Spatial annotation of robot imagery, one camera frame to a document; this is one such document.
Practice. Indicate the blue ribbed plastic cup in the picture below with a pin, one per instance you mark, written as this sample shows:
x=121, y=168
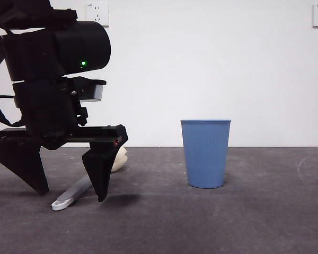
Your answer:
x=205, y=156

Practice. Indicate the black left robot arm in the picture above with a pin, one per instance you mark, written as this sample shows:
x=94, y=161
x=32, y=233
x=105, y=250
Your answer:
x=82, y=45

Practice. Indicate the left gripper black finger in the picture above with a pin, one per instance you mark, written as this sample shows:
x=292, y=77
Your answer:
x=24, y=164
x=99, y=169

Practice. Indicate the pale grey left wrist camera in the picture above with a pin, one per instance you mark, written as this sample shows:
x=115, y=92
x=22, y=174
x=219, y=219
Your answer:
x=95, y=92

